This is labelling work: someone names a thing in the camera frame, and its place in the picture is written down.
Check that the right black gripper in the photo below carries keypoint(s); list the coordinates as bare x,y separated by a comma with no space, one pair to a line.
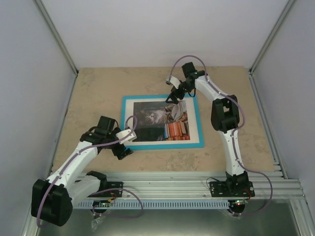
174,92

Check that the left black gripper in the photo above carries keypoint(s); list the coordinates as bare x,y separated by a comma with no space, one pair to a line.
117,152

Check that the wooden teal picture frame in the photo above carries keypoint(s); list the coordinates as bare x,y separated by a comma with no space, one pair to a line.
200,123

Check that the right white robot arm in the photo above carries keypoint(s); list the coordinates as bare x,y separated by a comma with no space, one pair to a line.
225,120

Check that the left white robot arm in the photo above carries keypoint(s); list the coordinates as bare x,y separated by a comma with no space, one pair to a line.
53,198

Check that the left circuit board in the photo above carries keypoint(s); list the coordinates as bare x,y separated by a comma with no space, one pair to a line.
103,203

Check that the circuit board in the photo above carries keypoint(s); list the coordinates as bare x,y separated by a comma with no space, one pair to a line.
239,202
103,203

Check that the clear plastic bag scrap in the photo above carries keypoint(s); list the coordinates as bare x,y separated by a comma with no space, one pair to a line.
97,221

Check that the right circuit board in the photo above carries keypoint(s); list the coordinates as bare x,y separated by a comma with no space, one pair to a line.
239,202

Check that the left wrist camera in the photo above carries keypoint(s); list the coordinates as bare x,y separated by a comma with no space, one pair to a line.
126,135

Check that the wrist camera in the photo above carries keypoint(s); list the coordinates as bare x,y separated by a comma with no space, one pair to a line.
126,135
173,81

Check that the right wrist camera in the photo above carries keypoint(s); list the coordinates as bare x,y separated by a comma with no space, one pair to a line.
173,81

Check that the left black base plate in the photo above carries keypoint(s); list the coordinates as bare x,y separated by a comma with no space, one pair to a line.
113,185

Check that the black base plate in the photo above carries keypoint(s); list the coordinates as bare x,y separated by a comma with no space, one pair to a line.
113,185
219,189

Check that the grey slotted cable duct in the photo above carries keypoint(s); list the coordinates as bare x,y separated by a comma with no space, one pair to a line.
159,204

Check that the right aluminium corner post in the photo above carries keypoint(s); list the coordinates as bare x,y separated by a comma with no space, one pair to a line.
273,33

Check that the aluminium corner post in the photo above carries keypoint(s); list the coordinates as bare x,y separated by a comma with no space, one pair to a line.
273,33
52,28

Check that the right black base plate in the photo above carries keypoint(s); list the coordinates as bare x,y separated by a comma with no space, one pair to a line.
219,189

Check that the aluminium rail beam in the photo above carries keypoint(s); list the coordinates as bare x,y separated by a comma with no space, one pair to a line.
193,185

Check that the left aluminium corner post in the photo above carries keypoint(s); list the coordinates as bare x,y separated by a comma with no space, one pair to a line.
52,28

